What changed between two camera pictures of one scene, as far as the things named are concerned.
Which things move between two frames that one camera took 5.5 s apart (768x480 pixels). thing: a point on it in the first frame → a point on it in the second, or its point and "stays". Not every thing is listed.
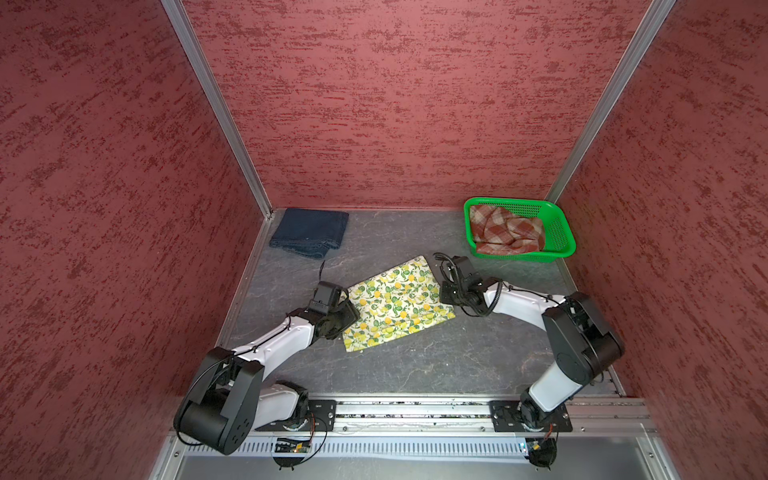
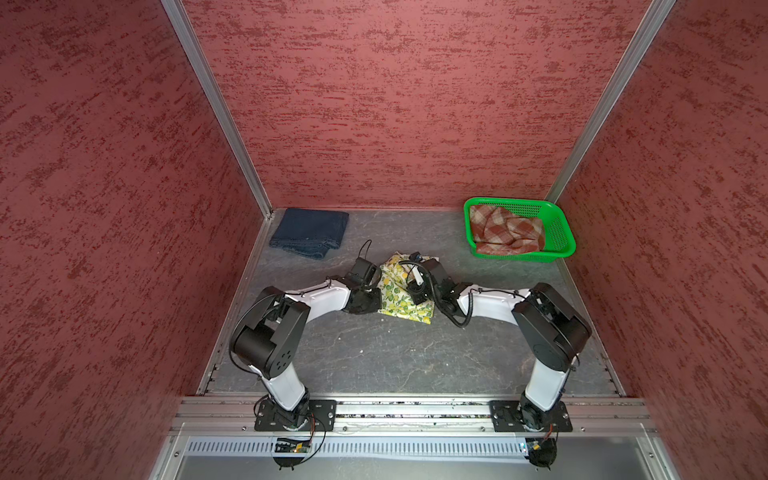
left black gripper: (350, 315) → (376, 305)
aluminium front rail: (590, 415) stays
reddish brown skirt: (497, 232) stays
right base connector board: (541, 452) stays
